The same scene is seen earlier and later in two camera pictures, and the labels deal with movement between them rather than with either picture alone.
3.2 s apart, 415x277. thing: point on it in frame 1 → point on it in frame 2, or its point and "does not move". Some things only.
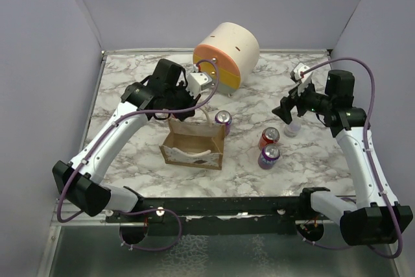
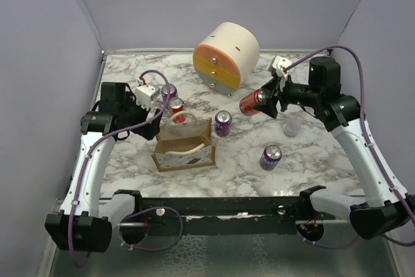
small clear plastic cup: [292, 129] does not move
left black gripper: [192, 102] → [148, 129]
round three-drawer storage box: [235, 48] does not move
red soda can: [269, 135] → [247, 104]
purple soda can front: [269, 156] does not move
